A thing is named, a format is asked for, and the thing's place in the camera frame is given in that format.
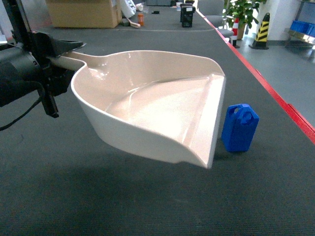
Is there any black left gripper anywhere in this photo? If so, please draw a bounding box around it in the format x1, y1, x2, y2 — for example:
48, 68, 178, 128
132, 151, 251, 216
11, 32, 85, 118

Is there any beige plastic dustpan tray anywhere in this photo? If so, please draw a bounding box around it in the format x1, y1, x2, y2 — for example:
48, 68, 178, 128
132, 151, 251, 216
51, 50, 226, 168

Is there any blue plastic jug part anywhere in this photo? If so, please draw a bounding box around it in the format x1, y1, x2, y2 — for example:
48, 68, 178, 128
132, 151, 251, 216
221, 104, 259, 152

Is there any steel shelf rack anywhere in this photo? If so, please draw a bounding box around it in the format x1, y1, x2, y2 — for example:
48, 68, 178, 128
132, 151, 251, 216
285, 0, 315, 60

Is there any large cardboard box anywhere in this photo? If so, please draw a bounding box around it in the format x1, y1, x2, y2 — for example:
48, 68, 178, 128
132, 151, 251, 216
46, 0, 122, 29

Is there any orange small can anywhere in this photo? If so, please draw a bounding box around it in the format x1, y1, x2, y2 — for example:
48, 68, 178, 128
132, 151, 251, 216
137, 13, 144, 26

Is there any black box front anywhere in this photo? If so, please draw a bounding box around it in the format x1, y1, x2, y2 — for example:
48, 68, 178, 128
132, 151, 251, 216
180, 5, 195, 28

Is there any red white traffic cone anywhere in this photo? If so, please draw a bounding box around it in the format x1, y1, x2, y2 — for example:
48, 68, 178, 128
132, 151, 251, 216
230, 18, 240, 49

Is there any green potted plant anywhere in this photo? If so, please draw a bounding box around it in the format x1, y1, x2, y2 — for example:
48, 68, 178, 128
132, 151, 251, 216
223, 0, 267, 40

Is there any yellow black traffic cone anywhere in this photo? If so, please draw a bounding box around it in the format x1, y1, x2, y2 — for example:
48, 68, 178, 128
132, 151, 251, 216
249, 12, 270, 50

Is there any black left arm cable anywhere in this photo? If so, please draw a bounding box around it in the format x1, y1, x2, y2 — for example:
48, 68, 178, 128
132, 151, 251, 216
0, 81, 46, 131

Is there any wooden handle brush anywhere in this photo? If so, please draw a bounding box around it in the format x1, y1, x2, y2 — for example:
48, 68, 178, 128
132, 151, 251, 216
122, 18, 141, 28

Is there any red table frame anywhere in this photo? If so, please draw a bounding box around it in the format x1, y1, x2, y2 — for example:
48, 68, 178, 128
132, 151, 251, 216
196, 10, 315, 144

